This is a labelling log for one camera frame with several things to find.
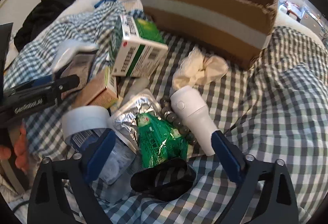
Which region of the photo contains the silver blister pack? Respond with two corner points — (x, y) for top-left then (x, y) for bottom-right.
(110, 89), (164, 155)

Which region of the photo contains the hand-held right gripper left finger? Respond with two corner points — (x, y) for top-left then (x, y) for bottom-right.
(27, 130), (117, 224)

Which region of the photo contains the grey small box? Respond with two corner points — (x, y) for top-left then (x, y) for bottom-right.
(61, 53), (96, 87)

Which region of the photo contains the black cloth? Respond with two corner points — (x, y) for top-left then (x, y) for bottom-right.
(14, 0), (77, 53)

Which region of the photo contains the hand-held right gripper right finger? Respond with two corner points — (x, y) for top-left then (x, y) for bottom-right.
(211, 130), (299, 224)

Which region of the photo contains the clear plastic bottle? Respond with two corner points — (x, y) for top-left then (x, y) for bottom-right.
(65, 128), (136, 186)

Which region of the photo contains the orange plush toy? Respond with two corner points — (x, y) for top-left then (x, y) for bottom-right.
(0, 122), (29, 168)

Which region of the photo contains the grey bead bracelet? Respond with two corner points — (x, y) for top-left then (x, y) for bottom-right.
(159, 97), (198, 145)

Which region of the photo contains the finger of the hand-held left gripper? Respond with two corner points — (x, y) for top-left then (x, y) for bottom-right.
(45, 75), (80, 98)
(4, 75), (55, 95)

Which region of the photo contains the tan small box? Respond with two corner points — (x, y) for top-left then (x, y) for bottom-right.
(72, 68), (120, 109)

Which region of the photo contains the translucent white tube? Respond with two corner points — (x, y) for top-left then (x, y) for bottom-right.
(128, 77), (149, 99)

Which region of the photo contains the brown cardboard box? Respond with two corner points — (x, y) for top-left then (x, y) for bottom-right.
(134, 0), (280, 71)

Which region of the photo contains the green and white medicine box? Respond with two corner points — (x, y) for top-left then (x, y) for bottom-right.
(109, 14), (169, 78)

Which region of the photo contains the black strap loop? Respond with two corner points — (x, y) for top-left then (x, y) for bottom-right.
(130, 158), (196, 202)

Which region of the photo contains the white tissue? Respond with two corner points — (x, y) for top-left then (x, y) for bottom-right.
(172, 47), (229, 90)

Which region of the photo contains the blue plastic item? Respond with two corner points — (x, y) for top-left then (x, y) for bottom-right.
(94, 0), (114, 8)

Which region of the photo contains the green foil sachet pack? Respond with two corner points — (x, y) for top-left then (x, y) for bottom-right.
(137, 111), (189, 168)

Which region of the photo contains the white cylindrical device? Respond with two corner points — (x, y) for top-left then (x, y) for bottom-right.
(170, 86), (218, 156)

